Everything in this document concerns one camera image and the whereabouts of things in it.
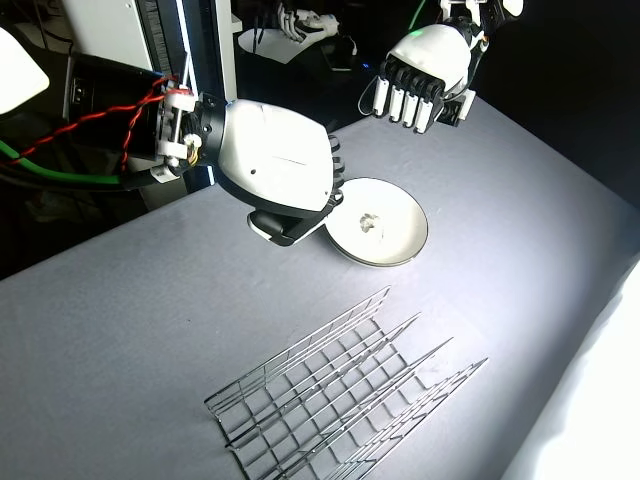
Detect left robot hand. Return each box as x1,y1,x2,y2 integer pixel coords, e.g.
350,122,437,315
372,23,476,135

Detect spare white robot hand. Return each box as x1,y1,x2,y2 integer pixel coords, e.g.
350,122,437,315
272,0,341,42

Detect silver wire dish rack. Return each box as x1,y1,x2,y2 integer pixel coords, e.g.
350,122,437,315
203,284,490,480

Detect white paper sheet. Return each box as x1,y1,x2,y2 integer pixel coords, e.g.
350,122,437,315
237,27,326,66

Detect black flat device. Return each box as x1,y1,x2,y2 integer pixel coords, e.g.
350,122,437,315
319,37,361,72

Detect white plate with leaf print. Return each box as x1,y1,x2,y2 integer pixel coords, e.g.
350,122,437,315
327,232,419,269
324,177,430,265

